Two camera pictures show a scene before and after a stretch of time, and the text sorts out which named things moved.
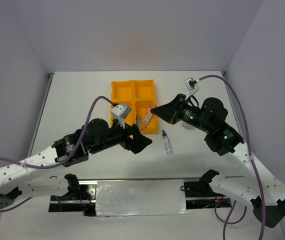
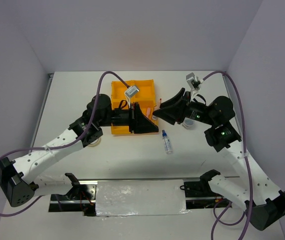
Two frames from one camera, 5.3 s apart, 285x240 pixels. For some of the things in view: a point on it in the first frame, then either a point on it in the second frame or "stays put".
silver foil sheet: [143, 197] stays put
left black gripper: [139, 141] -> [138, 122]
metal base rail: [82, 198] stays put
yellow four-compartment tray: [139, 95] stays put
